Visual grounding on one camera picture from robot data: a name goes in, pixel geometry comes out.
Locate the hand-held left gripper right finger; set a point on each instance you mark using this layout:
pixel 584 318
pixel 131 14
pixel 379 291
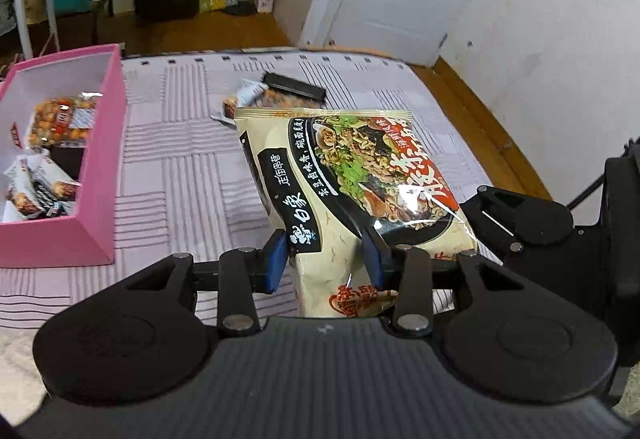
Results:
pixel 372 261

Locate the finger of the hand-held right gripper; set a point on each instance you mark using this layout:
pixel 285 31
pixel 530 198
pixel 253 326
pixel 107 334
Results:
pixel 530 219

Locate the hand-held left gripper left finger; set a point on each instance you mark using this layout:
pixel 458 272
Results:
pixel 276 261

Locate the instant noodle packet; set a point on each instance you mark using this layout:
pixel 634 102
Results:
pixel 310 159

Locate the pink cardboard box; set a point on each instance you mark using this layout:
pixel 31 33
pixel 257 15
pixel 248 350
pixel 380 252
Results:
pixel 75 239

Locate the small black packet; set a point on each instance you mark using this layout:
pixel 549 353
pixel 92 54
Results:
pixel 67 161

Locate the peanut bag with red label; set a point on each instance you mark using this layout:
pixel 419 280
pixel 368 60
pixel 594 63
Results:
pixel 60 124

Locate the white snack packet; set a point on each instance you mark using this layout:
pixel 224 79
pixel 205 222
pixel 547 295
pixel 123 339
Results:
pixel 25 179

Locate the striped bed sheet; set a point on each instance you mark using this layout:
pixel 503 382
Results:
pixel 175 144

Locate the white snack bar wrapper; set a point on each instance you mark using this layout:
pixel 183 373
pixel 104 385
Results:
pixel 249 91

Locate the peanut bag with black top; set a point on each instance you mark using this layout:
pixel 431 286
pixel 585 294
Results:
pixel 295 88

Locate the dark slipper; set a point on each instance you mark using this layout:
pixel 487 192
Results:
pixel 239 8

